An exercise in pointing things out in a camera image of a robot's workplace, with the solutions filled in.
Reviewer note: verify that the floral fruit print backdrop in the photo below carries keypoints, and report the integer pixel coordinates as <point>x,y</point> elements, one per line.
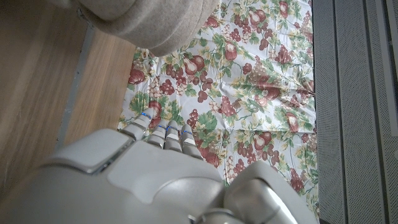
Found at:
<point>248,77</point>

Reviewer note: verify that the beige wool coat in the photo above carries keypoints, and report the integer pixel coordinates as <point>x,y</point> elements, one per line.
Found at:
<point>149,21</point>

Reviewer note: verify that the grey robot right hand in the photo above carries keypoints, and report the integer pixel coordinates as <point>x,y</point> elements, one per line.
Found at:
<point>124,186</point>

